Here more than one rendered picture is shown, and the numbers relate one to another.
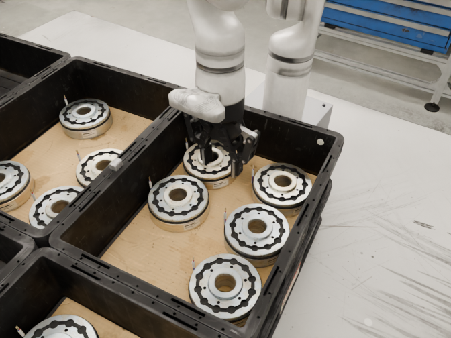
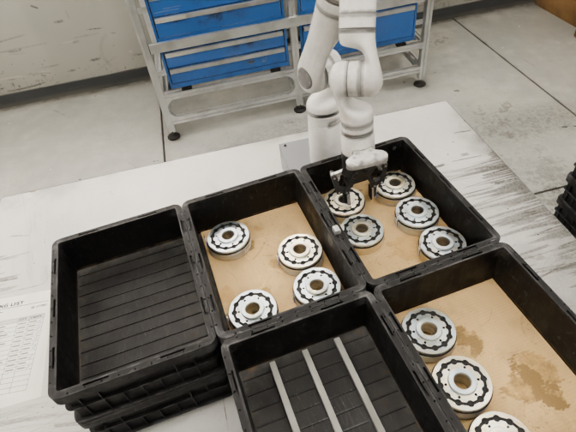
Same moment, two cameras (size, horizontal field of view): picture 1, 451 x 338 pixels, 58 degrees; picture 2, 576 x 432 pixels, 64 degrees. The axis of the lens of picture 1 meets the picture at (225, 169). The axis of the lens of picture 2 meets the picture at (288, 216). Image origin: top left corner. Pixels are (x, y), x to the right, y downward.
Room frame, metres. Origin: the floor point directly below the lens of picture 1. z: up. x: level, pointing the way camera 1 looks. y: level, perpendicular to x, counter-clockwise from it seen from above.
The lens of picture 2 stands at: (0.01, 0.68, 1.67)
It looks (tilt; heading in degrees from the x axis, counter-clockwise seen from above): 45 degrees down; 319
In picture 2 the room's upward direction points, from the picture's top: 8 degrees counter-clockwise
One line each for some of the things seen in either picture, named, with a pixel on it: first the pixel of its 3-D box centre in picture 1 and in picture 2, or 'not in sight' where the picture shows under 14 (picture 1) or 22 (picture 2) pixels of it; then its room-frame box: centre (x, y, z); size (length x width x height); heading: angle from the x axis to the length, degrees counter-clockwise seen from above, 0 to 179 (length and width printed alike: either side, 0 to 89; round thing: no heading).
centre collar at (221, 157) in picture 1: (210, 157); (344, 199); (0.55, 0.03, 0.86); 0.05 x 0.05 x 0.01
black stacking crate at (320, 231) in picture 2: (71, 151); (267, 258); (0.56, 0.28, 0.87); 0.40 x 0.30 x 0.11; 153
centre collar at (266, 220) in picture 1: (257, 227); (417, 210); (0.39, -0.05, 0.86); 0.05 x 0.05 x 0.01
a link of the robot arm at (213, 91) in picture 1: (213, 80); (360, 141); (0.51, 0.02, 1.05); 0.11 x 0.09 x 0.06; 146
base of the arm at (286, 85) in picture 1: (285, 88); (324, 135); (0.75, -0.13, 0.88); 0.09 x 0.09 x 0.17; 60
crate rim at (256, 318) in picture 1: (214, 186); (390, 203); (0.43, 0.02, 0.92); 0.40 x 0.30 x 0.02; 153
